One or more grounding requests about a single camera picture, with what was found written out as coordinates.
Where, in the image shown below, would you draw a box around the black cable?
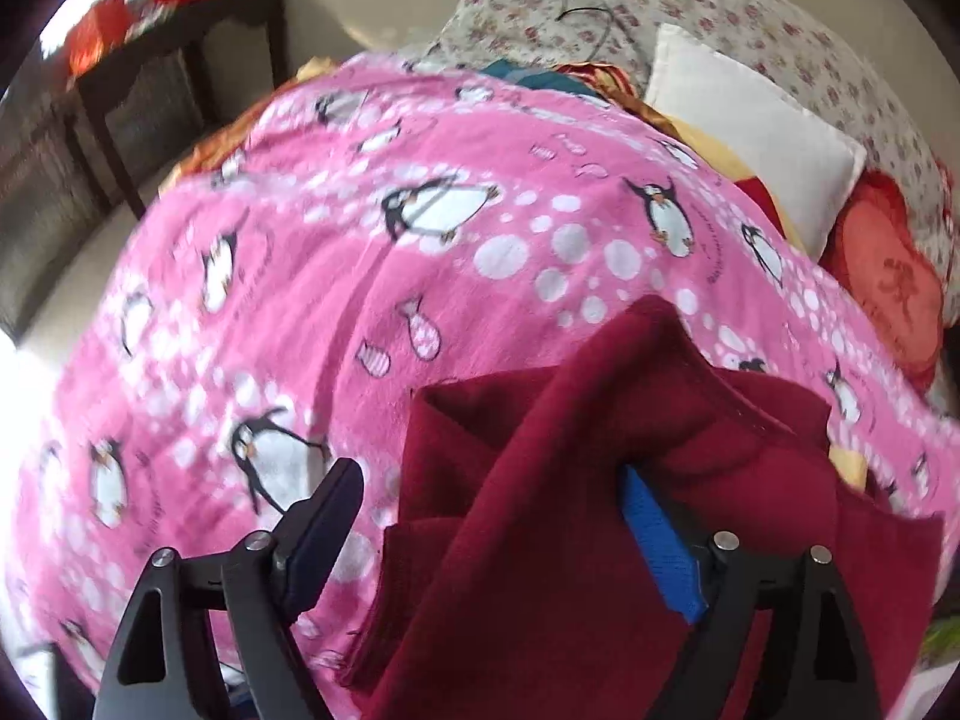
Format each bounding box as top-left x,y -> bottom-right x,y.
555,0 -> 623,61

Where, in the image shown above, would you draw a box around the teal cloth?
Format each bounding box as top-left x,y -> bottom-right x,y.
480,60 -> 608,98

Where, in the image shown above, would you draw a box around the pink penguin blanket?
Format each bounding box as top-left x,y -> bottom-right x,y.
0,52 -> 953,720

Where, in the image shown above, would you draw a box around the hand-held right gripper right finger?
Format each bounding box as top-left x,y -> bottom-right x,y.
619,463 -> 882,720

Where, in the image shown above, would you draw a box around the red cushion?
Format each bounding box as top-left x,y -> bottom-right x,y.
817,171 -> 946,391

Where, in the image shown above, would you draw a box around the green white object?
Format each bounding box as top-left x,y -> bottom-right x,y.
922,615 -> 960,668

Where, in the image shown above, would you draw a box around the white pillow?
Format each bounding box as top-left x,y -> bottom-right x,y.
643,22 -> 869,252

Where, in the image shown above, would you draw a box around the dark red garment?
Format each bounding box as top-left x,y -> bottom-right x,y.
337,294 -> 946,720

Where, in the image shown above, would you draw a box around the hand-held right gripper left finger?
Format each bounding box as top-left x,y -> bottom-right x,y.
91,457 -> 366,720

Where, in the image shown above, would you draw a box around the floral bed cover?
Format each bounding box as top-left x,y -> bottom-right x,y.
409,0 -> 960,293

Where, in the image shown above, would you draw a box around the dark wooden table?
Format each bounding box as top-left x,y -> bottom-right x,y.
56,0 -> 290,222

